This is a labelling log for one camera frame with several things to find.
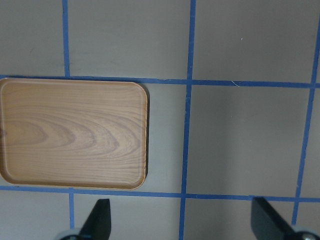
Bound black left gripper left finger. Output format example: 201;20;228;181
79;199;111;240

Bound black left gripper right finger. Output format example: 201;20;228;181
250;197;296;240

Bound wooden tray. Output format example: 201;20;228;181
0;77;149;190

